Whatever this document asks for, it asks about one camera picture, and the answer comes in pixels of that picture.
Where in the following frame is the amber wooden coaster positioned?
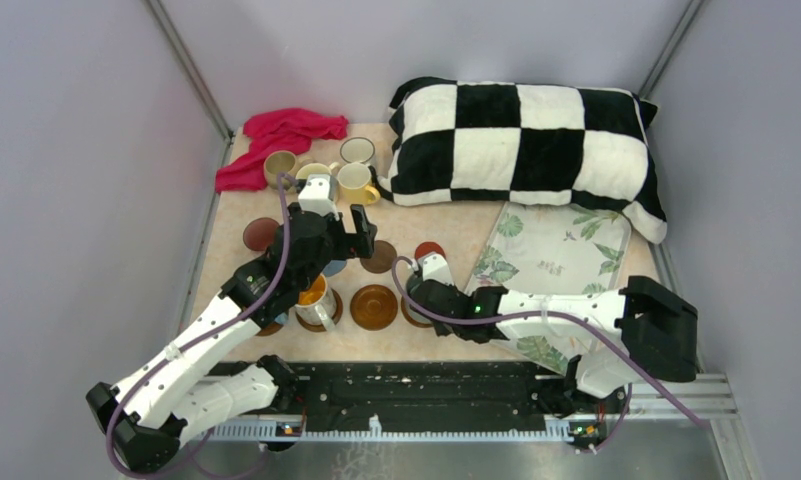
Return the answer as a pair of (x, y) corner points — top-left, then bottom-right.
(400, 300), (433, 328)
(350, 284), (399, 331)
(295, 311), (342, 333)

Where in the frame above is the dark walnut wooden coaster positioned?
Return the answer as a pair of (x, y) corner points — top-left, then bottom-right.
(360, 240), (397, 274)

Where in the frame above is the blue-grey apple coaster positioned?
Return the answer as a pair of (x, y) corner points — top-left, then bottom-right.
(322, 260), (347, 277)

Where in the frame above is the red apple coaster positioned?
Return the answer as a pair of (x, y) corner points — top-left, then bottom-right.
(414, 241), (446, 260)

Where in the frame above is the pink mug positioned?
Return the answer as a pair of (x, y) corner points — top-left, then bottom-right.
(242, 217), (280, 252)

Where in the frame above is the orange cup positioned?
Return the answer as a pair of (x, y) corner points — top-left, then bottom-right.
(294, 274), (340, 331)

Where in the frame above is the cream ceramic mug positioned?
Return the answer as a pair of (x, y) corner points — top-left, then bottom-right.
(296, 162), (342, 180)

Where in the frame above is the beige ceramic mug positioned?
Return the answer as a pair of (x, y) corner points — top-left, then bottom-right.
(264, 150), (312, 189)

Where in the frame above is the brown wooden coaster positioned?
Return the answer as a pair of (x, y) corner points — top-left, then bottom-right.
(257, 322), (283, 337)

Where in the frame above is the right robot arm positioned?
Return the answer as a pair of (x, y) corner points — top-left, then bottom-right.
(404, 276), (698, 412)

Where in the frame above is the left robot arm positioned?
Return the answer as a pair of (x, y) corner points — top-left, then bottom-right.
(86, 203), (377, 478)

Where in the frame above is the yellow ceramic mug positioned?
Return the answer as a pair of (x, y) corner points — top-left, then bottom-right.
(336, 163), (381, 205)

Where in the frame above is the white dark-rimmed mug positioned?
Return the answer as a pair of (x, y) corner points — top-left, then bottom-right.
(339, 137), (376, 165)

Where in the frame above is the crumpled pink cloth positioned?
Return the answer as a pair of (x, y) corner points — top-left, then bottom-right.
(215, 108), (349, 193)

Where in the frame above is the floral white tray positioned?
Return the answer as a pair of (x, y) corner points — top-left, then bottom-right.
(462, 201), (633, 374)

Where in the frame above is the black white checkered pillow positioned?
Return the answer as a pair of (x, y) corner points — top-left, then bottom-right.
(373, 77), (668, 244)

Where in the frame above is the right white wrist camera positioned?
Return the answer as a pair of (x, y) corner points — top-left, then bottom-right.
(417, 251), (455, 286)

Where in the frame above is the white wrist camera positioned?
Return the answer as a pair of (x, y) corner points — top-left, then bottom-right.
(417, 251), (455, 286)
(297, 174), (339, 220)

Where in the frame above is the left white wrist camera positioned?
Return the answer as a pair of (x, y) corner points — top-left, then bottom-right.
(297, 174), (339, 220)

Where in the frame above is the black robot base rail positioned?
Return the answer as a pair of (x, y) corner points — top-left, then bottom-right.
(194, 359), (633, 435)

